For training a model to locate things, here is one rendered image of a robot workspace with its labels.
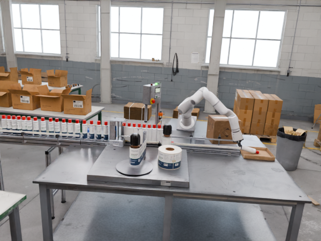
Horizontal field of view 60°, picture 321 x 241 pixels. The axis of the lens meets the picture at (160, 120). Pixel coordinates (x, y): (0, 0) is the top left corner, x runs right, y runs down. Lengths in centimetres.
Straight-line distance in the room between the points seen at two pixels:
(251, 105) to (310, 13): 334
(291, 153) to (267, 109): 150
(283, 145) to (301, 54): 396
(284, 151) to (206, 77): 393
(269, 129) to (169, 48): 371
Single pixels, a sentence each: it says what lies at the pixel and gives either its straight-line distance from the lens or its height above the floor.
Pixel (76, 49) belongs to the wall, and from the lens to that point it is 908.
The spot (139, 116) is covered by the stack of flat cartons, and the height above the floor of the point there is 10.
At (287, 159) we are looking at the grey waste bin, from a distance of 491.
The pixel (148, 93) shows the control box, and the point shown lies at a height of 140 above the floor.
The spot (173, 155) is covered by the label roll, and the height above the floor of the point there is 101.
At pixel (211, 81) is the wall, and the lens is 806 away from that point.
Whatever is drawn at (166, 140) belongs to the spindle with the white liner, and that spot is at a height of 104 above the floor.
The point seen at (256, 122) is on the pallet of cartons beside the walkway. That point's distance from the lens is 605.
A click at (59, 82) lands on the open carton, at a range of 684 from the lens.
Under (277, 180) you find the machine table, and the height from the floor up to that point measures 83.
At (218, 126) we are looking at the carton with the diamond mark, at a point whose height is 105.
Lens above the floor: 190
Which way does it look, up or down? 16 degrees down
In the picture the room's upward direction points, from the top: 3 degrees clockwise
